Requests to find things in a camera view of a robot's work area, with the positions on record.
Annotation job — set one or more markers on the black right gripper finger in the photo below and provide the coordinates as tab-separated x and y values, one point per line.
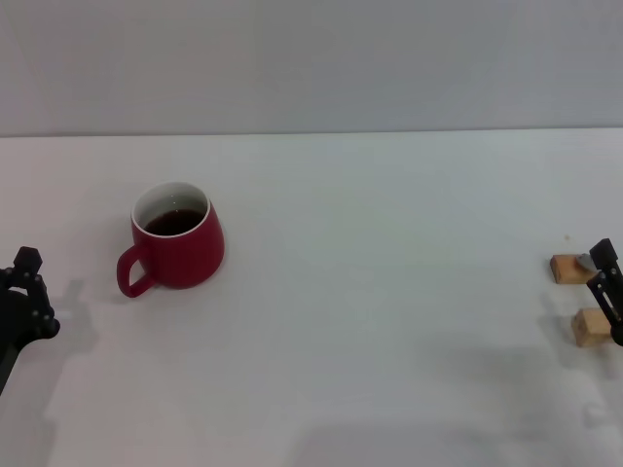
603	253

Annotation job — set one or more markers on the small wooden block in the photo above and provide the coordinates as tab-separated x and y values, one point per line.
567	270
589	328

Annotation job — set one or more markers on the red ceramic cup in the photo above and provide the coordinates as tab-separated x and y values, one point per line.
190	258

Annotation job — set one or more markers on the dark coffee liquid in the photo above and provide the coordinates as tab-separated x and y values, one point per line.
172	221

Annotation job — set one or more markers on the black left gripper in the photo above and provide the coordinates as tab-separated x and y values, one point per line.
10	316

